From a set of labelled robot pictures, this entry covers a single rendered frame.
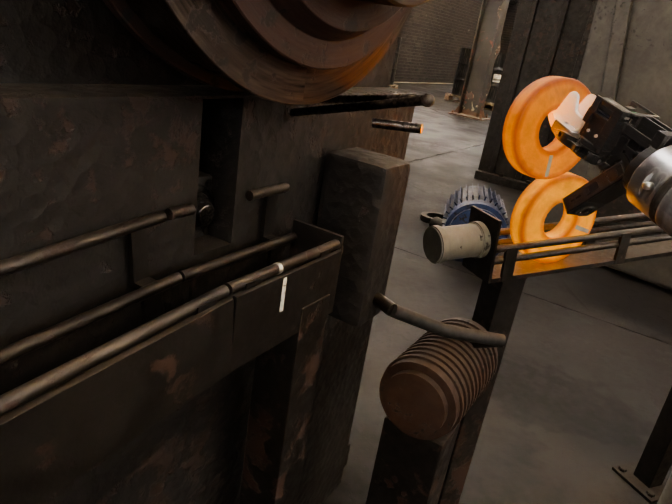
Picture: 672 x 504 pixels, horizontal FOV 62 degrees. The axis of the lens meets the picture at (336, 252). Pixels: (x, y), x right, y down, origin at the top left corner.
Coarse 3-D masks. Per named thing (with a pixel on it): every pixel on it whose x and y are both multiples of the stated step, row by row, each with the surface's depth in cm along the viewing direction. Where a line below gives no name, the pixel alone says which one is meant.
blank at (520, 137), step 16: (544, 80) 84; (560, 80) 83; (576, 80) 84; (528, 96) 83; (544, 96) 83; (560, 96) 84; (512, 112) 85; (528, 112) 83; (544, 112) 84; (512, 128) 84; (528, 128) 84; (512, 144) 85; (528, 144) 85; (560, 144) 89; (512, 160) 87; (528, 160) 87; (544, 160) 88; (560, 160) 89; (576, 160) 90; (544, 176) 89
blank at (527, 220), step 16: (560, 176) 90; (576, 176) 91; (528, 192) 91; (544, 192) 90; (560, 192) 91; (528, 208) 90; (544, 208) 91; (512, 224) 93; (528, 224) 91; (560, 224) 98; (576, 224) 95; (592, 224) 97; (512, 240) 96; (528, 240) 93; (560, 256) 97
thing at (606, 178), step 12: (612, 168) 75; (624, 168) 74; (600, 180) 77; (612, 180) 75; (576, 192) 80; (588, 192) 78; (600, 192) 77; (612, 192) 77; (624, 192) 78; (564, 204) 82; (576, 204) 80; (588, 204) 80; (600, 204) 80
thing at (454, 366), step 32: (448, 320) 95; (416, 352) 83; (448, 352) 84; (480, 352) 88; (384, 384) 84; (416, 384) 80; (448, 384) 79; (480, 384) 86; (416, 416) 81; (448, 416) 79; (384, 448) 89; (416, 448) 86; (448, 448) 88; (384, 480) 91; (416, 480) 87
